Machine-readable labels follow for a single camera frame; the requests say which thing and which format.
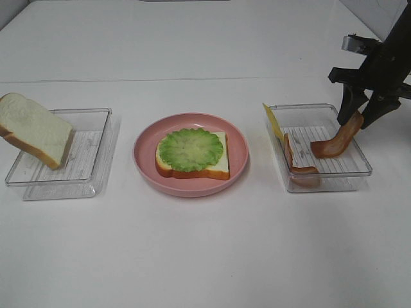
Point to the pink round plate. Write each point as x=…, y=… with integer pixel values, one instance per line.
x=146, y=143

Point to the clear left plastic tray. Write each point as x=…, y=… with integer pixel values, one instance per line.
x=87, y=164

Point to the green lettuce leaf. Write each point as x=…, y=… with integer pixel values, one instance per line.
x=191, y=149

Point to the clear plastic tray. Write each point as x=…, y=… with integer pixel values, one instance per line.
x=87, y=164
x=306, y=123

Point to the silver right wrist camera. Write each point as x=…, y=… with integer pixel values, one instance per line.
x=358, y=44

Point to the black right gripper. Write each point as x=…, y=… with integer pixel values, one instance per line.
x=383, y=71

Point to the curved bacon strip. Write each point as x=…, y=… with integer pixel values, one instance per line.
x=339, y=143

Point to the yellow cheese slice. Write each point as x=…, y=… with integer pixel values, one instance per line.
x=274, y=124

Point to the white bread slice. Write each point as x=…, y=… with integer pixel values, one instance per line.
x=34, y=129
x=218, y=168

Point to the clear right plastic tray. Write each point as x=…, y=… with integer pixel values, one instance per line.
x=306, y=123

